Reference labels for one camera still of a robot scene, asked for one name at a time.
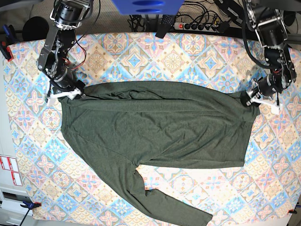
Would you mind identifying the black remote control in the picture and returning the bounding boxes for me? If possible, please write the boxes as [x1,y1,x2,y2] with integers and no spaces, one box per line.
[155,15,175,39]

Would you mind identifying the orange clamp lower right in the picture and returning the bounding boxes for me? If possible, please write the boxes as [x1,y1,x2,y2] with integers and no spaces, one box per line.
[288,210,297,214]

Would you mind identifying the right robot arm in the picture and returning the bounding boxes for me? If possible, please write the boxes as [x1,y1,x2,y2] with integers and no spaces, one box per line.
[37,0,94,100]

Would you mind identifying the blue plastic storage box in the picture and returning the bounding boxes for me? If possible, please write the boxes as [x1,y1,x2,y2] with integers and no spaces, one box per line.
[112,0,184,15]

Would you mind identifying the dark green long-sleeve shirt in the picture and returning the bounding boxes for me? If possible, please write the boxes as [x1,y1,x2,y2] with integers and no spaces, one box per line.
[59,81,260,226]

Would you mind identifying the white red labels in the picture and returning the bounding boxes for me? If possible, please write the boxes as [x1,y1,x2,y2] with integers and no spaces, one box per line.
[0,155,22,186]

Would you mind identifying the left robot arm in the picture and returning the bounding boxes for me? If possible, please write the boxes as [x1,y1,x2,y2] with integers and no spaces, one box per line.
[240,0,301,106]

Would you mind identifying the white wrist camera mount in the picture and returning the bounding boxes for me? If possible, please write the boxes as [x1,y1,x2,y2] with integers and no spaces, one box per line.
[46,88,82,106]
[247,97,283,115]

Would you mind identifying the red black clamp upper left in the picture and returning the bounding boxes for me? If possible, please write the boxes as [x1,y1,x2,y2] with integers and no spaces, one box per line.
[0,24,13,62]

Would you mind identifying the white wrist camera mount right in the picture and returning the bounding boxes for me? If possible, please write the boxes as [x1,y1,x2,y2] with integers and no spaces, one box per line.
[46,88,82,106]

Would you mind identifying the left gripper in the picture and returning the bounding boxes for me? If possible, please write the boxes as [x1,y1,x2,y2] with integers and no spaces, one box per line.
[240,74,282,106]

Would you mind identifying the tangled black cables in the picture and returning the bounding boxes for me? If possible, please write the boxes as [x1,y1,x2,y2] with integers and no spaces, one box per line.
[127,0,259,32]

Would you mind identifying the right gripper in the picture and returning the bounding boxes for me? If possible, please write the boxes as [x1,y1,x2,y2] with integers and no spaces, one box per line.
[50,73,85,98]

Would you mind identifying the blue clamp lower left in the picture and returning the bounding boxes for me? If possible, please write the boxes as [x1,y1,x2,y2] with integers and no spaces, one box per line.
[20,201,42,226]

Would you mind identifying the colourful patterned tablecloth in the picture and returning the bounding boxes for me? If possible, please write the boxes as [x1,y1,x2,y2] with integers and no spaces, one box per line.
[3,33,301,226]

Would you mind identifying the black round stool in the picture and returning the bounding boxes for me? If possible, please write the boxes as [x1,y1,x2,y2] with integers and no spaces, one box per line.
[22,16,49,41]

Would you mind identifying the black power strip red switch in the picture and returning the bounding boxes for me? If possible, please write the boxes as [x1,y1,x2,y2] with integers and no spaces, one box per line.
[174,21,230,33]

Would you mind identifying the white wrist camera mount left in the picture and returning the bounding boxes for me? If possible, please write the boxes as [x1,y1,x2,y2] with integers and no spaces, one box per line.
[247,97,283,115]

